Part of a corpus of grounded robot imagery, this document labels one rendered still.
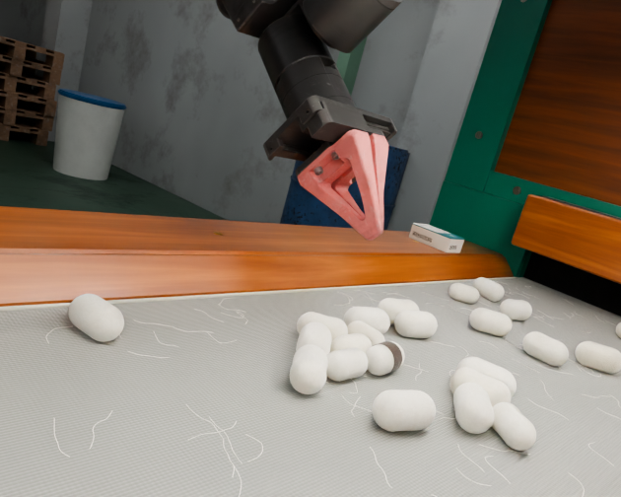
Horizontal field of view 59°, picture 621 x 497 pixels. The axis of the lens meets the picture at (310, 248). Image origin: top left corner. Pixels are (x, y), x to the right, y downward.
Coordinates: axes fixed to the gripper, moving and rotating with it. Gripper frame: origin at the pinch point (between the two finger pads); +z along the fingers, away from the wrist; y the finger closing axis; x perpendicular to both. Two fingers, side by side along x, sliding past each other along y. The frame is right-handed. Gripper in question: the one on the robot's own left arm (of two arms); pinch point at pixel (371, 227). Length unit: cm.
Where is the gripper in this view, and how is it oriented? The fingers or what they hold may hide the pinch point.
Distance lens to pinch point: 42.6
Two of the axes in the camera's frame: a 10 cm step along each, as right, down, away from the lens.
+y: 6.9, 0.1, 7.2
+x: -6.3, 4.9, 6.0
